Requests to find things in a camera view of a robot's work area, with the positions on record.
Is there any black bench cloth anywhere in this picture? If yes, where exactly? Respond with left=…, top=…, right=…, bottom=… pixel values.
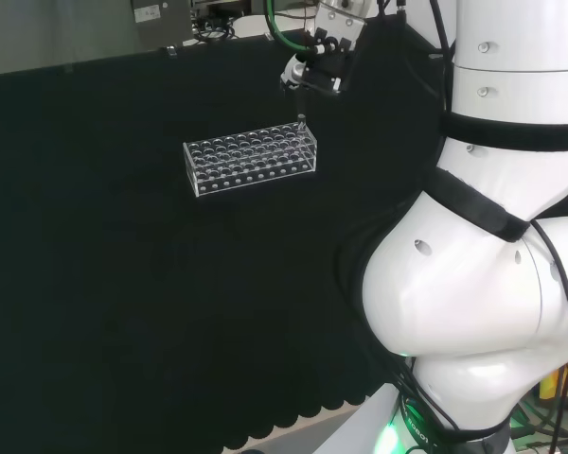
left=0, top=21, right=458, bottom=454

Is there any clear plastic test tube rack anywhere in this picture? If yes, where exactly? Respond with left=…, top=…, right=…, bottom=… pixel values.
left=182, top=121, right=319, bottom=199

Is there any green cable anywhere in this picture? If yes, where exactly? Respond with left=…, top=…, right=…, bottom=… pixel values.
left=263, top=0, right=314, bottom=54

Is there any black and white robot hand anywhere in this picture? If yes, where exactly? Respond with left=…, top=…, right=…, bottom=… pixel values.
left=277, top=26, right=361, bottom=97

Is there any yellow stop button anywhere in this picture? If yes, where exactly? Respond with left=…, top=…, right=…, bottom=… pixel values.
left=538, top=364, right=568, bottom=404

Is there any grey metal cabinet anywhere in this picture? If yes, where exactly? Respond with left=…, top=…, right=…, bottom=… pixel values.
left=130, top=0, right=194, bottom=49

